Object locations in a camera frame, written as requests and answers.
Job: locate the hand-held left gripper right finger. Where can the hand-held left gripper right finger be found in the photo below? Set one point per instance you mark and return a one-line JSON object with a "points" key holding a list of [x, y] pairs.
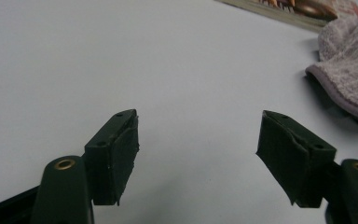
{"points": [[295, 161]]}

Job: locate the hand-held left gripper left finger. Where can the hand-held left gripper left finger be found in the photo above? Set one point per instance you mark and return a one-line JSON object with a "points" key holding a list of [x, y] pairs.
{"points": [[112, 161]]}

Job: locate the illustrated magazine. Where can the illustrated magazine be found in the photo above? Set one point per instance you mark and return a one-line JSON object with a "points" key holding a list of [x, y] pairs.
{"points": [[292, 11]]}

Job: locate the wooden table with white top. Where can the wooden table with white top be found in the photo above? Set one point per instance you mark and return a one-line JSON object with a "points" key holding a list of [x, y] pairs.
{"points": [[167, 62]]}

